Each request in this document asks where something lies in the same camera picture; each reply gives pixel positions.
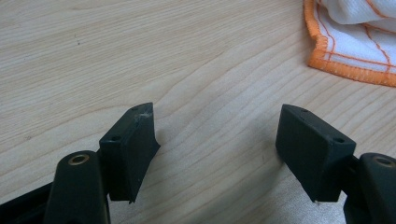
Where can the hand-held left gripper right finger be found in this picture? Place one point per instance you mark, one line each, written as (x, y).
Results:
(311, 152)

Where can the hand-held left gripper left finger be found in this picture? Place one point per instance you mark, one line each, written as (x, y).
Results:
(127, 155)

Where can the white towel with orange edge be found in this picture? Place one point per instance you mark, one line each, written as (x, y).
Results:
(351, 43)

